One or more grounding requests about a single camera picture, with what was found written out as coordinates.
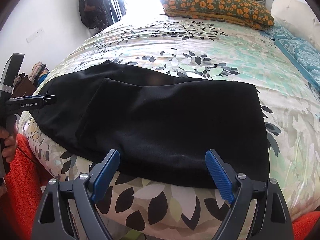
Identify white wall switch plate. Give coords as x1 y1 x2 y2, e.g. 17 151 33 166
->
26 28 44 43

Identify teal patterned pillow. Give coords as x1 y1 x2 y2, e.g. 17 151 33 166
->
261 25 319 92

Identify orange floral folded blanket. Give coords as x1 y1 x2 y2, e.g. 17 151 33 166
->
161 0 274 30

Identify cream padded headboard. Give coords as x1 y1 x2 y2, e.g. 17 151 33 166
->
271 0 320 50

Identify person's left hand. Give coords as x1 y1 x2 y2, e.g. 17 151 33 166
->
1 124 18 163

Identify black pants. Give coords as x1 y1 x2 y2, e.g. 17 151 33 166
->
31 61 270 188

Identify floral leaf bedspread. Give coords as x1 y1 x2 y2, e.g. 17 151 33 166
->
18 13 320 238

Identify orange fuzzy garment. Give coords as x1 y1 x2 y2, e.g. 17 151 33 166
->
1 134 52 239

